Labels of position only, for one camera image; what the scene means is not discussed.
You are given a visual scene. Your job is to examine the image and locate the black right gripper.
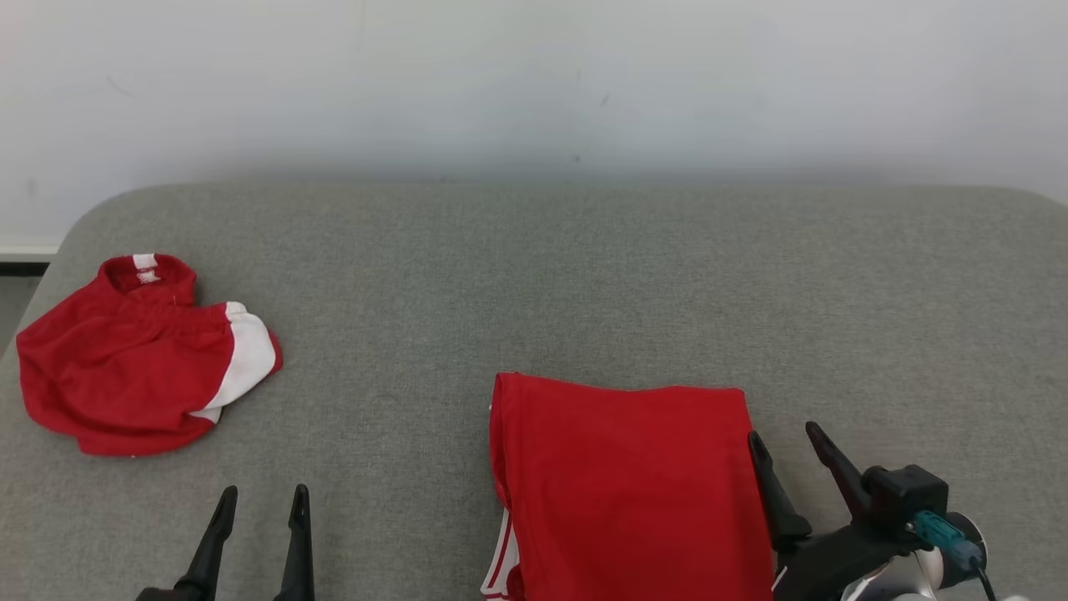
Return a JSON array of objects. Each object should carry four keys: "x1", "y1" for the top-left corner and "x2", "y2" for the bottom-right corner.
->
[{"x1": 748, "y1": 422, "x2": 910, "y2": 601}]

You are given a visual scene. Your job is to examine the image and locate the red garment with white stripes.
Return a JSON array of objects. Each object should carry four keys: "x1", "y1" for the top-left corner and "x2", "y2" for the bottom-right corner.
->
[{"x1": 481, "y1": 371, "x2": 777, "y2": 601}]

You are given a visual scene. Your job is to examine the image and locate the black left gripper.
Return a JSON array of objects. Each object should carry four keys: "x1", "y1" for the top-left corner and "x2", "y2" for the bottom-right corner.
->
[{"x1": 135, "y1": 483, "x2": 316, "y2": 601}]

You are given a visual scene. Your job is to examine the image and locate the red shorts with white panel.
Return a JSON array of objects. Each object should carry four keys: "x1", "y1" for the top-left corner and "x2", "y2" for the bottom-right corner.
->
[{"x1": 15, "y1": 253, "x2": 285, "y2": 457}]

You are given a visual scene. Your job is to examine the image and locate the black cable with teal connector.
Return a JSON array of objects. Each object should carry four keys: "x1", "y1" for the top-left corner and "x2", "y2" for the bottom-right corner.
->
[{"x1": 909, "y1": 511, "x2": 998, "y2": 601}]

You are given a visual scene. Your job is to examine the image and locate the white wall baseboard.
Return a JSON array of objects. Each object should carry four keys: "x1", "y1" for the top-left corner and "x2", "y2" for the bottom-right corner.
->
[{"x1": 0, "y1": 242, "x2": 61, "y2": 276}]

